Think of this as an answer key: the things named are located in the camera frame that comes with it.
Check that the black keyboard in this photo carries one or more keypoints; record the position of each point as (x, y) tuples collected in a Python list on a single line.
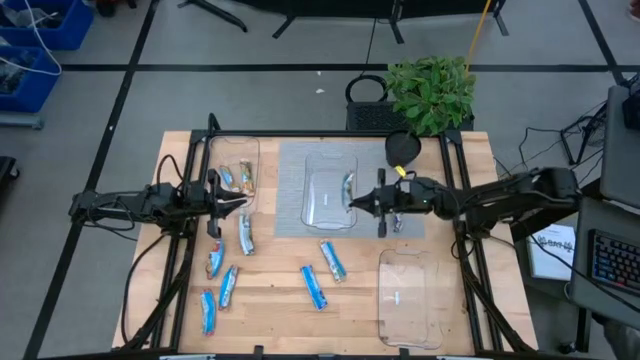
[(616, 260)]

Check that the black tripod leg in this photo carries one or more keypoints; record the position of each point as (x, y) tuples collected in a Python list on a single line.
[(215, 14)]

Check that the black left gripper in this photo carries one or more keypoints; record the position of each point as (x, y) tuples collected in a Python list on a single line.
[(205, 200)]

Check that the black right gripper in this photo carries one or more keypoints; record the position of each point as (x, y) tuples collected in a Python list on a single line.
[(405, 197)]

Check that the black aluminium table frame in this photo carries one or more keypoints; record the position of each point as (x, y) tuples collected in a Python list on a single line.
[(325, 133)]

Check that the black floor stand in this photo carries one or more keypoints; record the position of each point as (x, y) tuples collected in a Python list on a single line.
[(570, 145)]

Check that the grey desk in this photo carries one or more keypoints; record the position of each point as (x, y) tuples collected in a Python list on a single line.
[(582, 280)]

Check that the grey woven table mat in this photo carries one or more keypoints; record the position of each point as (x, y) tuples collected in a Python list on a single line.
[(290, 200)]

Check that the clear plastic bin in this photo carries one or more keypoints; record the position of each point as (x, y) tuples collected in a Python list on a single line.
[(252, 150), (410, 320), (320, 210)]

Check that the black floor object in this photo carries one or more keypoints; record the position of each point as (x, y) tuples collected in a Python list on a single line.
[(6, 172)]

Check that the grey monitor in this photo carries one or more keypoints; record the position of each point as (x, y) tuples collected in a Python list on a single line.
[(620, 150)]

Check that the green leafy plant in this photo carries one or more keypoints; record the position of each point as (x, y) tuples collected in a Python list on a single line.
[(430, 95)]

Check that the white paper sheet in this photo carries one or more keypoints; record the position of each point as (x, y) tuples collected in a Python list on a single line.
[(550, 260)]

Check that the black perforated box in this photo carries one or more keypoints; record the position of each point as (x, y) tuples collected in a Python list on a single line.
[(370, 117)]

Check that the black partition panel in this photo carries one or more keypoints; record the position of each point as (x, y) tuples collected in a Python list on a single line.
[(350, 6)]

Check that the blue green granola bar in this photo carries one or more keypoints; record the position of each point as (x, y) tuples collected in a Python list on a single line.
[(333, 261)]

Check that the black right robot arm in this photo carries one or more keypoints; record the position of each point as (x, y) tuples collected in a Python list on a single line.
[(525, 195)]

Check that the blue storage bin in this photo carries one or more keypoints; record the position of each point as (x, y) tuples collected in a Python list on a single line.
[(35, 85), (55, 30)]

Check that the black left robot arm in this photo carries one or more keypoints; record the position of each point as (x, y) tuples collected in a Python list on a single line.
[(115, 205)]

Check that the blue granola bar red end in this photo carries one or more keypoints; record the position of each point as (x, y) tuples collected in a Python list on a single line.
[(215, 260)]

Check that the black plant pot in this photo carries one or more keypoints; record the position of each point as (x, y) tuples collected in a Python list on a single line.
[(400, 147)]

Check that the orange green granola bar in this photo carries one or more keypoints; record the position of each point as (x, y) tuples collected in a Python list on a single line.
[(347, 187)]

